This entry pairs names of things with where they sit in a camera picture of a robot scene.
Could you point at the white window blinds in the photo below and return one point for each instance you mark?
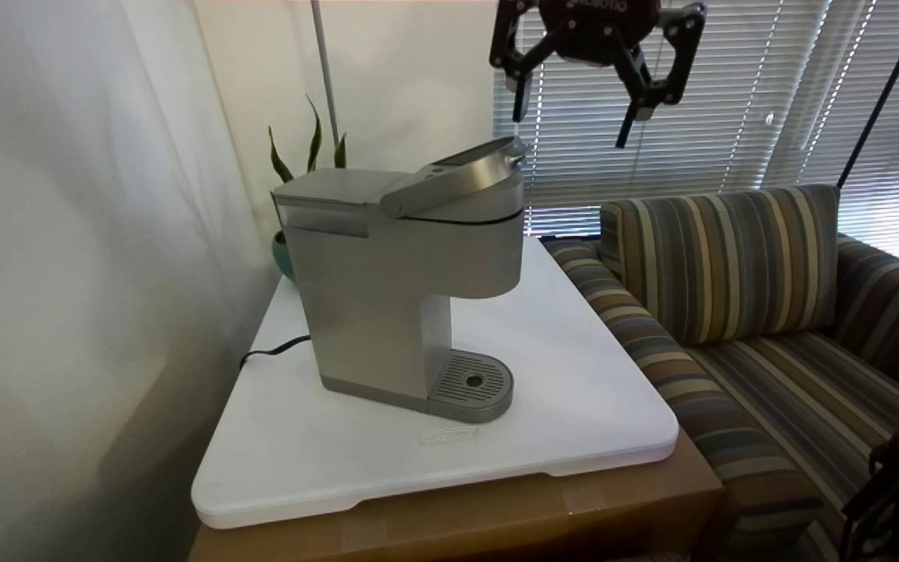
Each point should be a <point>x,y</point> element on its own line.
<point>763,113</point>

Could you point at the striped sofa back cushion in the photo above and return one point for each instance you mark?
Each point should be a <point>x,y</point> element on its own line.
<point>726,266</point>

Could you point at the green leafy plant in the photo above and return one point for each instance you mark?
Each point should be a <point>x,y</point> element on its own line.
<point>313,141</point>

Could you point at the white plastic board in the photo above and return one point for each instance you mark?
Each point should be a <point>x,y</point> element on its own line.
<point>577,417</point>

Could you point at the grey coffee maker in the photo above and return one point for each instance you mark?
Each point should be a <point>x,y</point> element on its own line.
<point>389,292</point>

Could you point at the striped sofa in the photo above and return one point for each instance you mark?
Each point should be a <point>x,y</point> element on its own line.
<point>805,395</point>

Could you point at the thin grey vertical pole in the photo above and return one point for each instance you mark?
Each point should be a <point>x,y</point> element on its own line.
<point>326,73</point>

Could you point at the teal plant pot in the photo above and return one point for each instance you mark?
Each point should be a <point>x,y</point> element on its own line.
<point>284,254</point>

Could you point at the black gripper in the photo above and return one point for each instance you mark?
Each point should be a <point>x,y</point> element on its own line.
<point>600,25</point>

